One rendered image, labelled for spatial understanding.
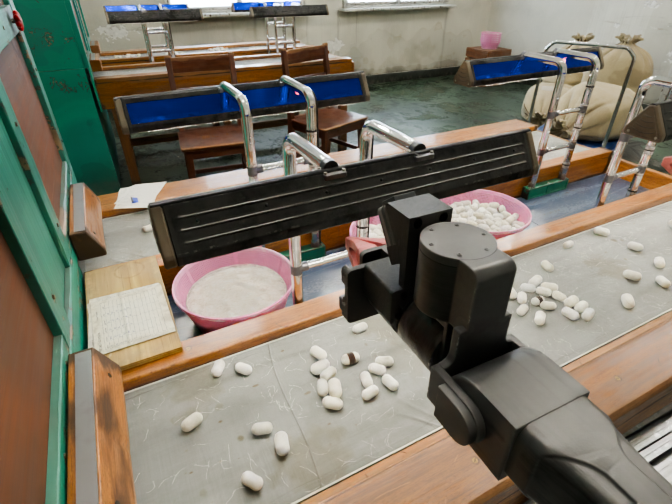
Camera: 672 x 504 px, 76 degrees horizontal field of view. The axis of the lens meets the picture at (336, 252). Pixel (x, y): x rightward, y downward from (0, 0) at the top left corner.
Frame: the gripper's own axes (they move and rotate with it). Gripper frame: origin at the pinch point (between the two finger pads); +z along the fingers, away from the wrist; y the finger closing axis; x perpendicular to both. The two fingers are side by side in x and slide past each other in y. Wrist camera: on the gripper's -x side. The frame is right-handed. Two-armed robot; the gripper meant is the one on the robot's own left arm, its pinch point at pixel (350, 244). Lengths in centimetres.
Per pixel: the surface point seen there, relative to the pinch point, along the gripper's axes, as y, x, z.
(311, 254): -15, 35, 53
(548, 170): -108, 30, 58
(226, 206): 12.0, -3.2, 10.2
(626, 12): -491, 3, 305
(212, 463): 21.2, 32.6, 2.3
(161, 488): 28.3, 32.6, 1.7
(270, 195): 6.2, -3.4, 10.5
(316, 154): -2.5, -5.8, 15.7
